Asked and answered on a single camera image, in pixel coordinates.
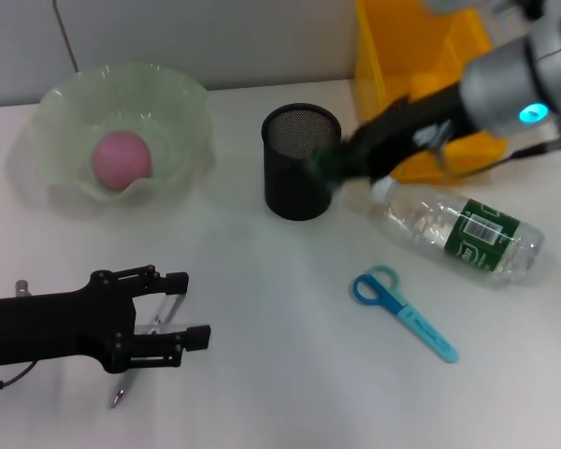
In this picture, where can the green glass fruit bowl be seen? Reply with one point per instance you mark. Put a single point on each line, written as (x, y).
(75, 107)

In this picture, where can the yellow plastic bin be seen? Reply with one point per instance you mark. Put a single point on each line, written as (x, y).
(392, 47)

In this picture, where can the black mesh pen cup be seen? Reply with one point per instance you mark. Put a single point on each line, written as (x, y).
(290, 196)

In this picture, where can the silver pen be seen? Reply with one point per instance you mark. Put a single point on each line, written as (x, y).
(121, 393)

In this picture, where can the clear bottle green label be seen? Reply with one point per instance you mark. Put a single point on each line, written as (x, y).
(425, 220)

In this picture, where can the blue scissors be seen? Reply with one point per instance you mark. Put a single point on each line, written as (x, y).
(388, 299)

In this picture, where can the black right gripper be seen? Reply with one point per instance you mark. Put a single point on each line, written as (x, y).
(402, 131)

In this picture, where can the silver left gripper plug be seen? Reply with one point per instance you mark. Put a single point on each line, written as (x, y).
(22, 287)

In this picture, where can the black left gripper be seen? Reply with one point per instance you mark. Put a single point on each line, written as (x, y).
(51, 327)

